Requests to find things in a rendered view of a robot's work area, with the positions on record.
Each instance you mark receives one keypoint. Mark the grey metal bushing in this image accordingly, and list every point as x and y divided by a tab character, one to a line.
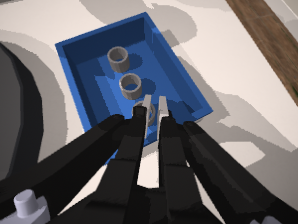
127	79
152	110
118	53

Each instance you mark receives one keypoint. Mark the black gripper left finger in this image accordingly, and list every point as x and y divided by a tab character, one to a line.
40	193

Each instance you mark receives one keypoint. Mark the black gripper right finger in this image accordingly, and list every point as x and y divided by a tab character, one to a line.
236	194

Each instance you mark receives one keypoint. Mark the grey round table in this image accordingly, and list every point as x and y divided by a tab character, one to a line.
21	116

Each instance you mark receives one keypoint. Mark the blue crate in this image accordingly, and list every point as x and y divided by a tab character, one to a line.
95	86

